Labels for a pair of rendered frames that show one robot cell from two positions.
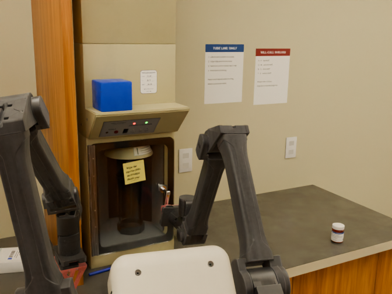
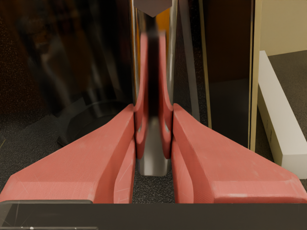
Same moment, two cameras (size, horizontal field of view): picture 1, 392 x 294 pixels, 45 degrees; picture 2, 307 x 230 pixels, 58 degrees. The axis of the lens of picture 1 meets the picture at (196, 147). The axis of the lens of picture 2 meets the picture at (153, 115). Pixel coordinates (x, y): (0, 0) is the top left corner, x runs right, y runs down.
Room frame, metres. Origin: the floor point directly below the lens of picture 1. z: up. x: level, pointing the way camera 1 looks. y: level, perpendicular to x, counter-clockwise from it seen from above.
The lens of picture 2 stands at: (1.48, 0.05, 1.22)
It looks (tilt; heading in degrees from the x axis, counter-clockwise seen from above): 35 degrees down; 35
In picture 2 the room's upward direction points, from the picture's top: 12 degrees counter-clockwise
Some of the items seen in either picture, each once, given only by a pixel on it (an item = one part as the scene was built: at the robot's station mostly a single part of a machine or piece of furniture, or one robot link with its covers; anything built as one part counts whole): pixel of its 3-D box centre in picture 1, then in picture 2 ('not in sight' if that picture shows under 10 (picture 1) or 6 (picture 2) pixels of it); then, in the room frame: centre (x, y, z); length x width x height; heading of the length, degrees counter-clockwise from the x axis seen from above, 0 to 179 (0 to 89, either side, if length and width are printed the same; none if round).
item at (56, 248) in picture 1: (69, 244); not in sight; (1.13, 0.33, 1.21); 0.10 x 0.07 x 0.07; 28
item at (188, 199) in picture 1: (188, 217); not in sight; (1.38, 0.02, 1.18); 0.12 x 0.09 x 0.11; 18
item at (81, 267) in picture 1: (71, 270); not in sight; (1.12, 0.32, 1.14); 0.07 x 0.07 x 0.09; 28
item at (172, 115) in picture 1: (138, 122); not in sight; (1.51, 0.19, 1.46); 0.32 x 0.11 x 0.10; 118
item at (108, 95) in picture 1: (111, 94); not in sight; (1.47, 0.27, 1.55); 0.10 x 0.10 x 0.09; 28
